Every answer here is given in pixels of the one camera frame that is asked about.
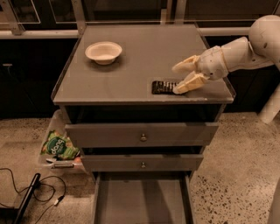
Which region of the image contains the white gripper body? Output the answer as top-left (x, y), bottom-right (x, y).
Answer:
top-left (197, 46), bottom-right (228, 81)

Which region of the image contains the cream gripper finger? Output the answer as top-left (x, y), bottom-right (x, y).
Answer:
top-left (173, 72), bottom-right (208, 95)
top-left (171, 55), bottom-right (200, 74)

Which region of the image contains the black rxbar chocolate bar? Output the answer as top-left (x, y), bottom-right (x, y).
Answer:
top-left (151, 80), bottom-right (178, 95)

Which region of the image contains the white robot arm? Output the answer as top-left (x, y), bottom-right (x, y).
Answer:
top-left (173, 15), bottom-right (280, 224)

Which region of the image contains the grey top drawer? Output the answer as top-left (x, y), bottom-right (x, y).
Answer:
top-left (65, 122), bottom-right (218, 148)

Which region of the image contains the grey drawer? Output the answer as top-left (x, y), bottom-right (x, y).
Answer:
top-left (65, 122), bottom-right (218, 148)
top-left (91, 171), bottom-right (196, 224)
top-left (81, 154), bottom-right (203, 172)

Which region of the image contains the grey drawer cabinet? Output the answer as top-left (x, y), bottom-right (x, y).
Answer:
top-left (51, 24), bottom-right (236, 182)

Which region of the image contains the grey middle drawer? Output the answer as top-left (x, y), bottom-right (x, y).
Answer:
top-left (81, 154), bottom-right (203, 172)

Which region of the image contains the grey bottom drawer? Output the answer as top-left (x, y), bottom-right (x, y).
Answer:
top-left (91, 171), bottom-right (196, 224)

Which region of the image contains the white paper bowl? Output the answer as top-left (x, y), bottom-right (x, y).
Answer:
top-left (85, 41), bottom-right (123, 65)

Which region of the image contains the clear plastic storage bin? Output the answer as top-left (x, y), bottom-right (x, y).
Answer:
top-left (38, 109), bottom-right (86, 175)

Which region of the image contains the green snack bag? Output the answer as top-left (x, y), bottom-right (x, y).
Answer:
top-left (41, 129), bottom-right (80, 160)

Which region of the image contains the black stand leg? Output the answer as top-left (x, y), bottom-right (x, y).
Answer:
top-left (12, 173), bottom-right (41, 224)

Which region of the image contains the metal railing frame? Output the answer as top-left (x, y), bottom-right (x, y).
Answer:
top-left (0, 0), bottom-right (280, 40)

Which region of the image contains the white post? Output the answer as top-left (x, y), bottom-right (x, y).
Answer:
top-left (258, 84), bottom-right (280, 123)

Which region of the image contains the black cable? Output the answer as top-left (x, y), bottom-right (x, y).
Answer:
top-left (0, 167), bottom-right (67, 224)

